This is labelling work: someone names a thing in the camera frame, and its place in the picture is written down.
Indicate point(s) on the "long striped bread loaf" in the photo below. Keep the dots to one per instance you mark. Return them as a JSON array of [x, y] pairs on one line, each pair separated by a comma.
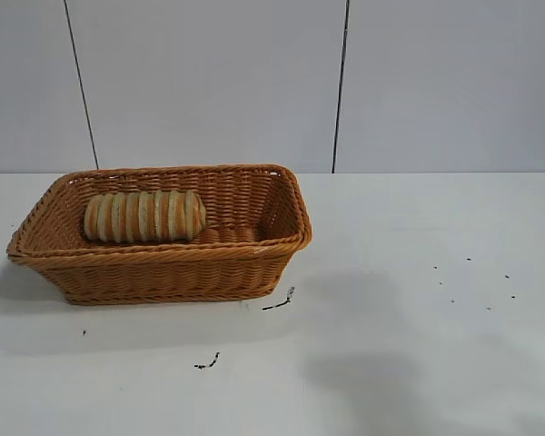
[[143, 215]]

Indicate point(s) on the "brown woven wicker basket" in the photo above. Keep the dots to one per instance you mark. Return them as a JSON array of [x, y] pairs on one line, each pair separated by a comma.
[[163, 272]]

